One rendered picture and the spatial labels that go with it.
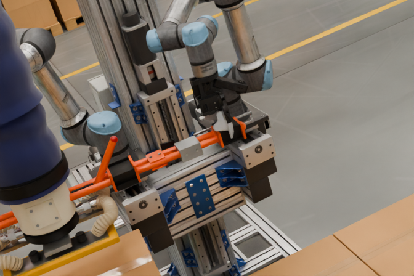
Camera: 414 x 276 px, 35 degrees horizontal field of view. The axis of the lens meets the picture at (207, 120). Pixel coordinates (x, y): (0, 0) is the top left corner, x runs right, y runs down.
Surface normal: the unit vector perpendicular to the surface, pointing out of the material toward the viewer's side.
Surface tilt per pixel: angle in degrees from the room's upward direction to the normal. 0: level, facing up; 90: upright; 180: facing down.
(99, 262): 0
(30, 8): 90
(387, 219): 0
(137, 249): 0
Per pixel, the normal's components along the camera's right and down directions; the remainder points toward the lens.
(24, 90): 0.92, 0.14
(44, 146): 0.81, -0.34
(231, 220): -0.26, -0.87
